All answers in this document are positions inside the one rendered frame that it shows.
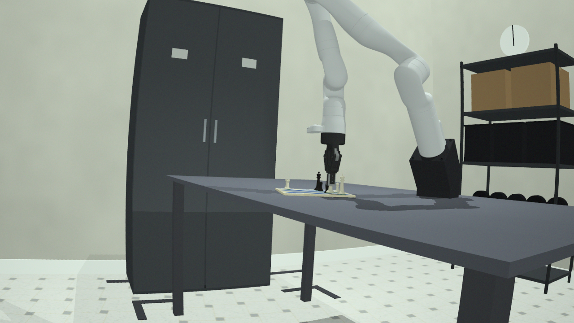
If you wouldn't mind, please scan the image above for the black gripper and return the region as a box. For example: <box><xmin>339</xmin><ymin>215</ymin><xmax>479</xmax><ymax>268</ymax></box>
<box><xmin>321</xmin><ymin>132</ymin><xmax>345</xmax><ymax>186</ymax></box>

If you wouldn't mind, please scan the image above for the blue and cream chessboard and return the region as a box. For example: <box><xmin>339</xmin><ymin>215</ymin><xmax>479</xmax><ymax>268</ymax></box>
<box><xmin>275</xmin><ymin>188</ymin><xmax>356</xmax><ymax>197</ymax></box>

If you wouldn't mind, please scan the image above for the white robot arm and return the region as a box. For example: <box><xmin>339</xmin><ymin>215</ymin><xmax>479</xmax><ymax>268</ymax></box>
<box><xmin>304</xmin><ymin>0</ymin><xmax>446</xmax><ymax>157</ymax></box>

